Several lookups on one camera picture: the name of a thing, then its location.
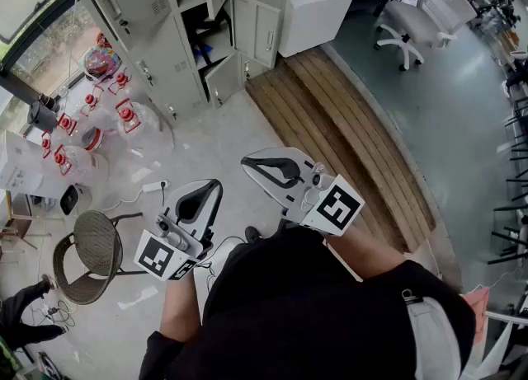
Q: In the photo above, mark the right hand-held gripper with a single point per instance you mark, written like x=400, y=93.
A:
x=338, y=205

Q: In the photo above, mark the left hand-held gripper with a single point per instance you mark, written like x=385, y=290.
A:
x=158, y=256

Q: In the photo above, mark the person's right forearm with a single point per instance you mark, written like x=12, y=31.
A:
x=363, y=250

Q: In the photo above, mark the person's left forearm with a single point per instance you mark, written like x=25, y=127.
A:
x=177, y=308

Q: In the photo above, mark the white power strip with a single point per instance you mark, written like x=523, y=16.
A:
x=154, y=186

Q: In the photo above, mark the person's black shoe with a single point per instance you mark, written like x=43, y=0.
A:
x=252, y=233

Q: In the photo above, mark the wooden slat platform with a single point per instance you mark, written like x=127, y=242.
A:
x=330, y=131

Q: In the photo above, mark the group of clear red-capped jugs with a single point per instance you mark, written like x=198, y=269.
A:
x=132, y=123

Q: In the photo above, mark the brown wicker chair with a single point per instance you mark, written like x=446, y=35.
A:
x=88, y=242

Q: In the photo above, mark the small black white appliance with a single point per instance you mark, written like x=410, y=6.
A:
x=71, y=200

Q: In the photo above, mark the blue flat item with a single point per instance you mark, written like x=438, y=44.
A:
x=205, y=50

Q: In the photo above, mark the person's black shirt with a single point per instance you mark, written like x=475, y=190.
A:
x=288, y=308

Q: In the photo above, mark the white block cabinet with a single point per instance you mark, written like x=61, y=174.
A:
x=313, y=11

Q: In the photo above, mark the colourful patterned balloon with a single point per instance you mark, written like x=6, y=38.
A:
x=101, y=60

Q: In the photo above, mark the black pot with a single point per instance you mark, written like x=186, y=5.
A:
x=40, y=116

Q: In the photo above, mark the white cardboard box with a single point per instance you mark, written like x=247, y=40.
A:
x=20, y=164

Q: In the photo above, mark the wooden stool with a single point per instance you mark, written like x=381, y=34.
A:
x=16, y=221

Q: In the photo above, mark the black metal clip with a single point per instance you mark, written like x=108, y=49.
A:
x=412, y=297

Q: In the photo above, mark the white office chair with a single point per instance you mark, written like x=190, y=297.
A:
x=412, y=24

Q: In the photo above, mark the black metal chairs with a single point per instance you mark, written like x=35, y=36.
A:
x=513, y=189

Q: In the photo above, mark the pink cloth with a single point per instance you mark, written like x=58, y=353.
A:
x=478, y=308

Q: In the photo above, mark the cluttered work desk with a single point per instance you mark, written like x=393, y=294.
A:
x=499, y=11

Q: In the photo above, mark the white plastic bag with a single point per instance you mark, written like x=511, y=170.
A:
x=501, y=353

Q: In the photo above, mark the black window frame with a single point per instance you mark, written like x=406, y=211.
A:
x=24, y=44

